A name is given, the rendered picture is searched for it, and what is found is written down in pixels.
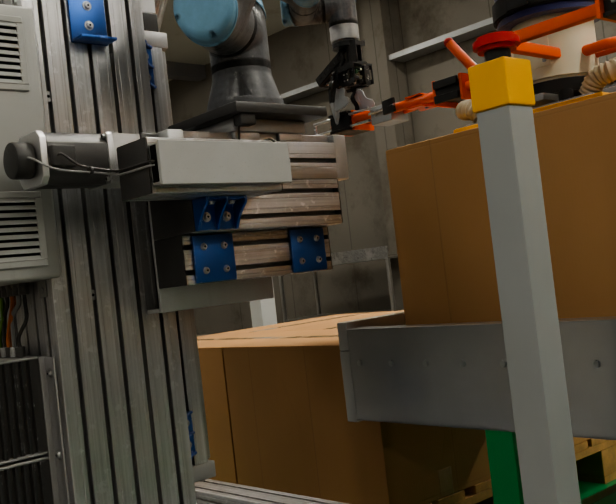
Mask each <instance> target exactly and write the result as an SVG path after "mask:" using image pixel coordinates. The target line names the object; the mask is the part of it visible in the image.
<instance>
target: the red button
mask: <svg viewBox="0 0 616 504"><path fill-rule="evenodd" d="M520 44H521V43H520V36H519V35H517V34H515V32H513V31H498V32H492V33H488V34H485V35H482V36H480V37H478V38H477V39H476V41H475V42H474V43H473V44H472V47H473V52H474V53H477V54H478V56H481V57H485V62H487V61H490V60H493V59H496V58H499V57H502V56H506V57H511V52H513V51H515V50H516V49H517V47H518V46H519V45H520Z"/></svg>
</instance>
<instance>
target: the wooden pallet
mask: <svg viewBox="0 0 616 504"><path fill-rule="evenodd" d="M574 450H575V458H576V466H577V474H578V481H586V482H594V483H602V484H606V483H608V482H610V481H613V480H615V479H616V440H605V439H592V438H591V439H588V440H586V441H583V442H581V443H578V444H576V445H574ZM428 504H494V501H493V493H492V484H491V479H488V480H486V481H483V482H481V483H478V484H476V485H473V486H471V487H468V488H466V489H463V490H461V491H458V492H456V493H453V494H451V495H448V496H446V497H443V498H441V499H438V500H436V501H433V502H431V503H428Z"/></svg>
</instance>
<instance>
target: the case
mask: <svg viewBox="0 0 616 504"><path fill-rule="evenodd" d="M533 117H534V125H535V133H536V142H537V150H538V158H539V166H540V174H541V182H542V190H543V198H544V207H545V215H546V223H547V231H548V239H549V247H550V255H551V263H552V271H553V280H554V288H555V296H556V304H557V312H558V319H560V318H584V317H608V316H616V92H613V93H609V94H605V95H601V96H597V97H593V98H589V99H586V100H582V101H578V102H574V103H570V104H566V105H562V106H558V107H554V108H550V109H546V110H543V111H539V112H535V113H533ZM386 160H387V169H388V177H389V186H390V194H391V203H392V212H393V220H394V229H395V237H396V246H397V254H398V263H399V272H400V280H401V289H402V297H403V306H404V314H405V323H406V325H415V324H439V323H464V322H488V321H502V318H501V310H500V302H499V294H498V285H497V277H496V269H495V261H494V252H493V244H492V236H491V228H490V219H489V211H488V203H487V195H486V187H485V178H484V170H483V162H482V154H481V145H480V137H479V129H478V127H476V128H472V129H468V130H464V131H460V132H457V133H453V134H449V135H445V136H441V137H437V138H433V139H429V140H425V141H421V142H417V143H414V144H410V145H406V146H402V147H398V148H394V149H390V150H387V151H386Z"/></svg>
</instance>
